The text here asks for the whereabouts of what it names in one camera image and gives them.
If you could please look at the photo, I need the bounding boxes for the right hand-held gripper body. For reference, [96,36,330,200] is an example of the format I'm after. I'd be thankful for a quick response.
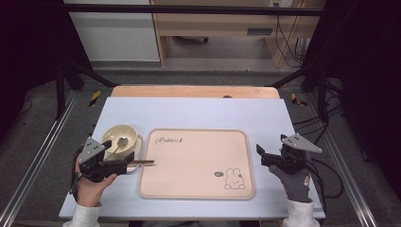
[273,132,323,175]

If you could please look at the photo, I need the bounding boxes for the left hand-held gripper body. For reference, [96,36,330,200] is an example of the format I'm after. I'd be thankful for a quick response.
[77,136,129,184]

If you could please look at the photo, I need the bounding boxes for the cream bowl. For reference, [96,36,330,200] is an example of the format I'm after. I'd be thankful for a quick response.
[101,124,139,160]

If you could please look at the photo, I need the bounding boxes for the beige tray with rabbit print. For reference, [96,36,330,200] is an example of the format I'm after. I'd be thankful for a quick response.
[137,128,255,201]

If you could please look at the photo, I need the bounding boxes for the person's left hand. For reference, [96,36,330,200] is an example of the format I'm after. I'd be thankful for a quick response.
[75,166,118,208]

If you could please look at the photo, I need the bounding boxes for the person's right hand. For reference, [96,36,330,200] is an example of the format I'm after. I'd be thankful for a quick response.
[268,164,313,203]

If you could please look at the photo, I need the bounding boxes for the yellow black tape strip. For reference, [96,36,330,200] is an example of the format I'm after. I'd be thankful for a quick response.
[289,93,309,108]
[88,90,102,108]

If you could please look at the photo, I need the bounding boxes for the black metal stand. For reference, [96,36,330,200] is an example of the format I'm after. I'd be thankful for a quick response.
[54,55,118,120]
[267,60,331,123]

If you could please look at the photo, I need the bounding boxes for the wooden table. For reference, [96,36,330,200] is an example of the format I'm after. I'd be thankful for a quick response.
[111,84,281,99]

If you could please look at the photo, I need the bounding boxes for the white cabinet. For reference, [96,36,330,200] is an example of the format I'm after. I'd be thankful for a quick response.
[63,0,161,62]

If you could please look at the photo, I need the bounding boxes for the dark curtain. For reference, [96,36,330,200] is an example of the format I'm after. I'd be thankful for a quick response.
[0,0,93,141]
[303,0,401,193]

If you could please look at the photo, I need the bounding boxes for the grey chair base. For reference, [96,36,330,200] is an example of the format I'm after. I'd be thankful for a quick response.
[173,35,210,45]

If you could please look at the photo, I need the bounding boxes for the wooden desk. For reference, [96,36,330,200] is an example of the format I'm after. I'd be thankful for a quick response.
[149,0,327,68]

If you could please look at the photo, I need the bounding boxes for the black horizontal bar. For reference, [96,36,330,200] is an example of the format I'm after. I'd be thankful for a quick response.
[64,3,325,17]

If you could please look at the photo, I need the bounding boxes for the black floor cables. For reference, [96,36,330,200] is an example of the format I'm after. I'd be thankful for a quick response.
[292,78,344,146]

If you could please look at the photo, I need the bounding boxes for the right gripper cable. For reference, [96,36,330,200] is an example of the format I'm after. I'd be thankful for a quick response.
[306,156,345,201]

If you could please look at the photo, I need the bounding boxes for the aluminium rail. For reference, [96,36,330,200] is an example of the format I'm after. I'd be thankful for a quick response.
[305,94,378,227]
[0,90,79,227]

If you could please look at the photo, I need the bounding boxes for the black cables by desk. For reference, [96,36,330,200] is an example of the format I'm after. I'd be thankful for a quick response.
[274,14,312,68]

